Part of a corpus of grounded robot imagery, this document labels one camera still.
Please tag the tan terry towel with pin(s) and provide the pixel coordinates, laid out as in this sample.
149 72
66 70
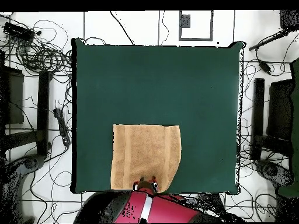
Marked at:
144 151

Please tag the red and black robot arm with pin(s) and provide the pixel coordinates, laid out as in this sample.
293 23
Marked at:
158 207

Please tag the dark flat panel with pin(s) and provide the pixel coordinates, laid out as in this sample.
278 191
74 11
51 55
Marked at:
15 98
280 109

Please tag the black power strip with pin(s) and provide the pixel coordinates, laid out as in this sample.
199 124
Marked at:
62 127

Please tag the dark green table cloth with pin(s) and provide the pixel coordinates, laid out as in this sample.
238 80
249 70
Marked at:
112 81

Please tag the black floor equipment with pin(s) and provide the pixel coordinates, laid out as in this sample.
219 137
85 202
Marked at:
273 172
31 162

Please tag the black stand bar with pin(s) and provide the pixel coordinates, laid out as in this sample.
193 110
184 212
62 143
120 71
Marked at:
43 112
258 119

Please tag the black stand crossbar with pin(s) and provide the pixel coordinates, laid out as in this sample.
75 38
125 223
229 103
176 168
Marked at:
273 144
23 138

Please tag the dark green fabric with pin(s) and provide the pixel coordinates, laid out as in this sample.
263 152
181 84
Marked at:
294 140

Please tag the black power adapter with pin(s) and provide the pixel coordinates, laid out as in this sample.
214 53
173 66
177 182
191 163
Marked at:
265 67

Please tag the black rod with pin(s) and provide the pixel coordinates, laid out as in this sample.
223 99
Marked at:
268 40

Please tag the black electronics box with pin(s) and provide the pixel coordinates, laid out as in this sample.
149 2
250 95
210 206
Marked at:
18 31

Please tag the grey rectangular frame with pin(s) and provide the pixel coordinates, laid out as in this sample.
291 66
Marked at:
184 21

